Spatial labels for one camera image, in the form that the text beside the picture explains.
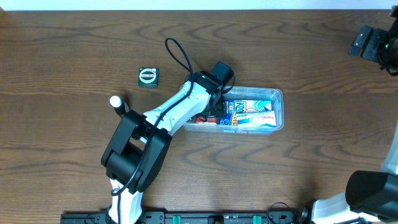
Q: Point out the white blue Panadol box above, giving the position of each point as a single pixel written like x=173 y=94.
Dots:
x=255 y=120

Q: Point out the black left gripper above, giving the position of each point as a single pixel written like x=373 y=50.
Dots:
x=214 y=107

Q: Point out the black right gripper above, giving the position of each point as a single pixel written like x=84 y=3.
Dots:
x=367 y=42

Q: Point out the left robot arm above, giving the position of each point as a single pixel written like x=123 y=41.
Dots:
x=137 y=149

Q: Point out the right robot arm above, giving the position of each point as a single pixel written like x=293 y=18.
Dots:
x=370 y=196

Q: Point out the dark syrup bottle white cap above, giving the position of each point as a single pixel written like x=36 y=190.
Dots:
x=118 y=105

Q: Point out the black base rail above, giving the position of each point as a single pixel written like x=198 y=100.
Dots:
x=158 y=217

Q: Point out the blue KoolFever box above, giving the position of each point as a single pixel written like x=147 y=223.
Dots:
x=234 y=107

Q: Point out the red Panadol ActiFast box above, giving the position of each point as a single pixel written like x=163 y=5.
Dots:
x=206 y=120

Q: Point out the clear plastic container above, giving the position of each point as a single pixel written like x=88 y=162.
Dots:
x=246 y=93

